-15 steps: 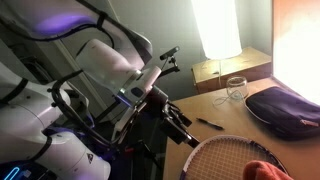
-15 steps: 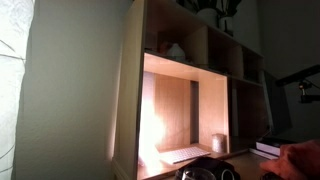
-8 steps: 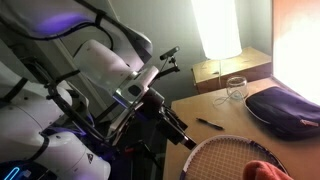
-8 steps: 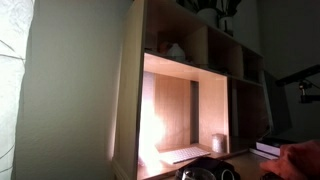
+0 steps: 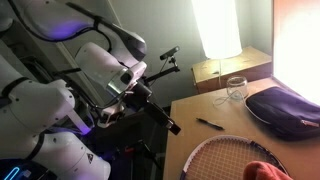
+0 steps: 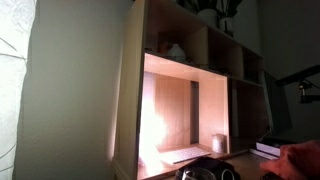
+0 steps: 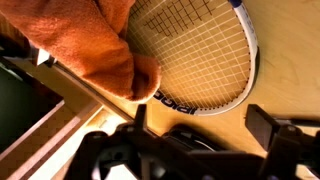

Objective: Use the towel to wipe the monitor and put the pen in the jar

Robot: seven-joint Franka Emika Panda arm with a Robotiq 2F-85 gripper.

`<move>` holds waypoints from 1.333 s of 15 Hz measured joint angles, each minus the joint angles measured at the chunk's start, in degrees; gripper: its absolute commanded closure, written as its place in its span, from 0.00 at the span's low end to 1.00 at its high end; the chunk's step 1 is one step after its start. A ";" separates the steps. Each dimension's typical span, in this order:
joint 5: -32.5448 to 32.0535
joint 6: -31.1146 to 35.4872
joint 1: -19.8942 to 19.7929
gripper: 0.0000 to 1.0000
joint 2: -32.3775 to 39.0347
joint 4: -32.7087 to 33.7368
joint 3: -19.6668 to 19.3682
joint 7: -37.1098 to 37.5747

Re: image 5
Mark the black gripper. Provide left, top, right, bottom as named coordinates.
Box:
left=127, top=81, right=182, bottom=136

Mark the orange terry towel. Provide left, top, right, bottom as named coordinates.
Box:
left=242, top=160, right=295, bottom=180

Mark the black pen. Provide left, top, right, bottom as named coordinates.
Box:
left=195, top=117, right=226, bottom=132

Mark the clear glass jar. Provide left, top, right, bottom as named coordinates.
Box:
left=226, top=75, right=250, bottom=103

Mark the wooden side box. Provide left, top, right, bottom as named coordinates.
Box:
left=191, top=45, right=274, bottom=95

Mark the dark zippered pouch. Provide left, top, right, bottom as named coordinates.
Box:
left=244, top=85, right=320, bottom=141

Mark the white cord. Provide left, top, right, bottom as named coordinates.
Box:
left=212, top=59, right=247, bottom=108

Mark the black camera stand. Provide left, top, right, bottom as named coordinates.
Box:
left=142, top=55, right=181, bottom=85

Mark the tennis racket with white frame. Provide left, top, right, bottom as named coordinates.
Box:
left=179, top=134, right=290, bottom=180

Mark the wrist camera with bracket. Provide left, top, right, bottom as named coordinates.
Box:
left=96, top=102, right=127, bottom=130

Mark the black exterior camera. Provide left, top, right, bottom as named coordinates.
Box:
left=158, top=45, right=181, bottom=61

